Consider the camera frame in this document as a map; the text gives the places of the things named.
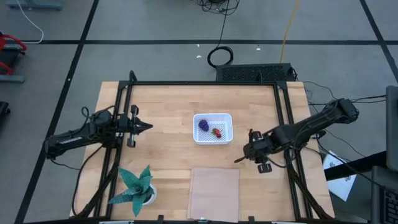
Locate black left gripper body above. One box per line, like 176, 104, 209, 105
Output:
116, 105, 140, 149

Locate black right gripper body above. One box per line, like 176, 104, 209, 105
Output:
249, 130, 276, 174

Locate white perforated plastic basket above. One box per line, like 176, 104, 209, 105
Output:
192, 113, 234, 146

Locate green potted plant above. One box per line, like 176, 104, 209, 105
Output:
108, 164, 158, 218

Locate black perforated computer case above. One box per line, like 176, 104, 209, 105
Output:
215, 62, 297, 83

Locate white printed paper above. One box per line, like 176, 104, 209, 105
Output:
322, 150, 358, 202

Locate black beam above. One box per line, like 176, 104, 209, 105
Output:
324, 150, 389, 182

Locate grey desk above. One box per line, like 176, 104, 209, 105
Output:
371, 166, 398, 224

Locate red framed cart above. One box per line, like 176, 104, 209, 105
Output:
0, 30, 28, 76

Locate black keyboard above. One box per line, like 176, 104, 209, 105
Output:
383, 189, 398, 224

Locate black aluminium table frame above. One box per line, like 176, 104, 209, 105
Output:
70, 70, 335, 224

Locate coiled black floor cable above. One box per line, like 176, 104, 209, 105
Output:
206, 0, 234, 69

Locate yellow hanging cable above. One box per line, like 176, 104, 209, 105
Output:
279, 0, 300, 64

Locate white floor cable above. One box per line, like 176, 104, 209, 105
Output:
14, 0, 45, 45

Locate tangled black cables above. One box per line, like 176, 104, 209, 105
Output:
197, 0, 241, 16

